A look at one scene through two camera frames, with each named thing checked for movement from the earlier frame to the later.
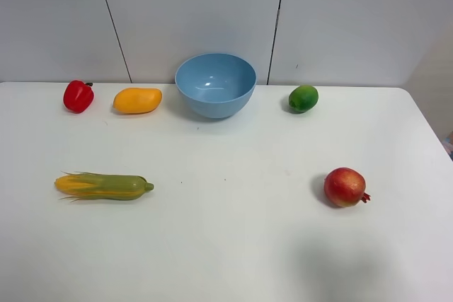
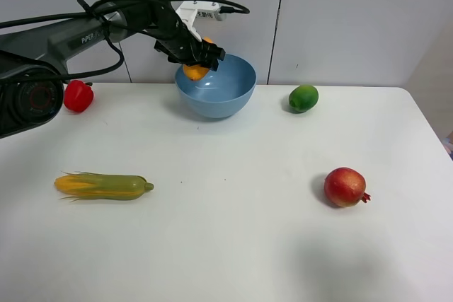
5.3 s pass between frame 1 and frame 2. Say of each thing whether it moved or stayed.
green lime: stayed
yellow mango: moved
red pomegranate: stayed
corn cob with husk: stayed
